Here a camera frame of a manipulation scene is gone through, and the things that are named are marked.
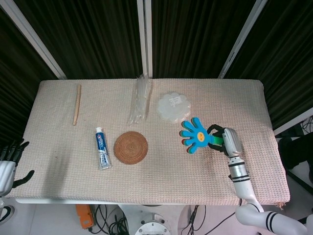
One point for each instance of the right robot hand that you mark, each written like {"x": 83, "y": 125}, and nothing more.
{"x": 232, "y": 142}

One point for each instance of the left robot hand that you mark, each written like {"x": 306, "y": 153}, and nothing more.
{"x": 6, "y": 173}

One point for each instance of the blue hand-shaped clapper toy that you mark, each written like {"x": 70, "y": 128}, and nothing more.
{"x": 195, "y": 138}

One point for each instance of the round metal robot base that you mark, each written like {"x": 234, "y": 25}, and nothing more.
{"x": 152, "y": 226}

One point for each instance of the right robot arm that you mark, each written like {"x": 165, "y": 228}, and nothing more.
{"x": 242, "y": 181}

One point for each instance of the orange plastic power strip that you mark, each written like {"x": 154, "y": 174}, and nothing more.
{"x": 84, "y": 216}

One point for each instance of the black white sneaker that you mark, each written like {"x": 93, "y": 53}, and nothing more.
{"x": 6, "y": 213}

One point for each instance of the beige waffle-weave tablecloth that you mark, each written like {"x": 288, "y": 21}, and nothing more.
{"x": 171, "y": 176}

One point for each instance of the light wooden stick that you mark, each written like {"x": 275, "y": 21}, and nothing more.
{"x": 77, "y": 105}

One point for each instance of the blue white toothpaste tube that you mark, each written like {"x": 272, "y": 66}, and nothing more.
{"x": 101, "y": 147}

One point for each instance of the clear plastic straw bundle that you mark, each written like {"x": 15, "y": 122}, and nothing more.
{"x": 141, "y": 100}

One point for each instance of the round woven brown coaster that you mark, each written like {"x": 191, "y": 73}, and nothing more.
{"x": 130, "y": 147}

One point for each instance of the black pleated curtain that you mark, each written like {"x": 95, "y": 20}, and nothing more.
{"x": 97, "y": 36}

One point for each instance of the white frame crossbar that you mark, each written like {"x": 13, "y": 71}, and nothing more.
{"x": 293, "y": 126}

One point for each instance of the white frame post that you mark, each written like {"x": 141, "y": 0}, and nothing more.
{"x": 244, "y": 36}
{"x": 144, "y": 36}
{"x": 31, "y": 34}

